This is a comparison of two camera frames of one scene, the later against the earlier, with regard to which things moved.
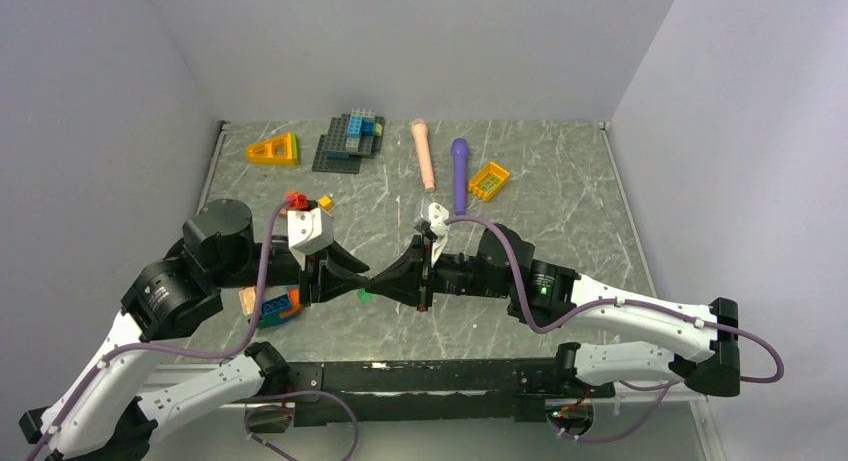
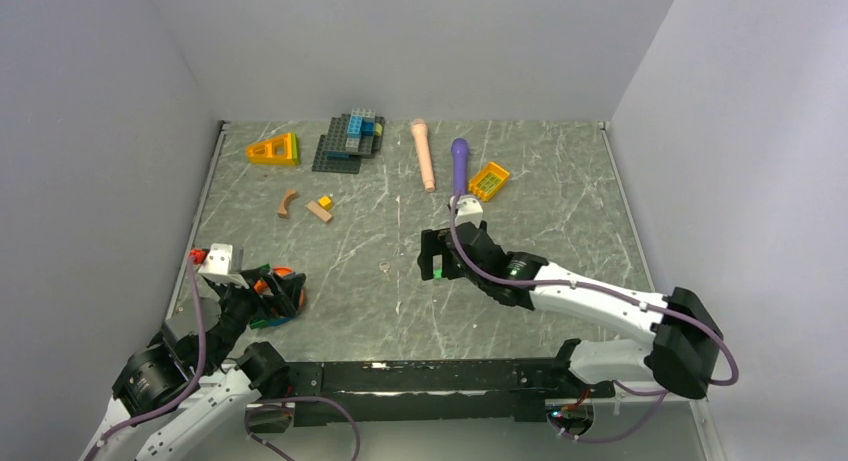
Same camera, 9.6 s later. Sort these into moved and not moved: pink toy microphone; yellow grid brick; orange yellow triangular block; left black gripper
Moved: left black gripper
Not moved: orange yellow triangular block; yellow grid brick; pink toy microphone
